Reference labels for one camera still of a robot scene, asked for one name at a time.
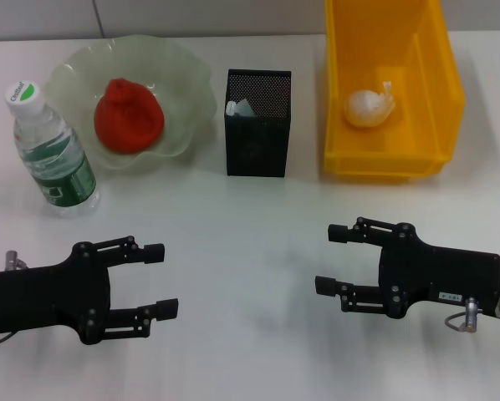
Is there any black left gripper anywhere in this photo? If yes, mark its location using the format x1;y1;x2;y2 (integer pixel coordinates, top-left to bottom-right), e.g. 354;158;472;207
0;235;180;346

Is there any yellow plastic bin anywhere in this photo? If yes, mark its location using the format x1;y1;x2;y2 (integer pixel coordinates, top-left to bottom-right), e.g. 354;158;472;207
323;0;467;185

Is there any clear bottle with green label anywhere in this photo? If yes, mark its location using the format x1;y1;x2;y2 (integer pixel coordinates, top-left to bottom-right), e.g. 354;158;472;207
3;80;102;217

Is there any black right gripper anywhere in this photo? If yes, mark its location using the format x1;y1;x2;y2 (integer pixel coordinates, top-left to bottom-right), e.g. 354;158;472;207
314;216;500;321

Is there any left wrist cable with plug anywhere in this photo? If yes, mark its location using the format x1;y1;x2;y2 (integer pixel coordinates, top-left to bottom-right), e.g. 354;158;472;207
0;249;28;349

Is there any grey metallic pen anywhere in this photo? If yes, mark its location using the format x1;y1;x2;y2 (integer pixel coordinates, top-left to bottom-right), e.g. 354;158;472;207
234;99;258;119

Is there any black mesh pen holder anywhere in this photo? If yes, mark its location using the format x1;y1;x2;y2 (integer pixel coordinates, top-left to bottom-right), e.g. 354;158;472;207
224;69;293;179

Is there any wrist cable with plug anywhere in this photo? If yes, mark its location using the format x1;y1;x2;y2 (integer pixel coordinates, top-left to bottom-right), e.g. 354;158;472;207
444;297;484;333
0;249;28;349

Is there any white paper ball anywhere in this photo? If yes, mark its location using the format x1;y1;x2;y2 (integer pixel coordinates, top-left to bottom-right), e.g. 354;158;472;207
342;79;398;129

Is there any pale green glass fruit plate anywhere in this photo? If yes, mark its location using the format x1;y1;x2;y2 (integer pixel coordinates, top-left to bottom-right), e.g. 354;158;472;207
43;35;217;172

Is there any right wrist cable with plug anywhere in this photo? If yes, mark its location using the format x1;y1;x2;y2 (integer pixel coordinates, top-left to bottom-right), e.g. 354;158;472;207
444;297;484;333

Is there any red-orange soft orange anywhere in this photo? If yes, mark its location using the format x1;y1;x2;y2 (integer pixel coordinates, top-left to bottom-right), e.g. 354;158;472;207
94;78;166;155

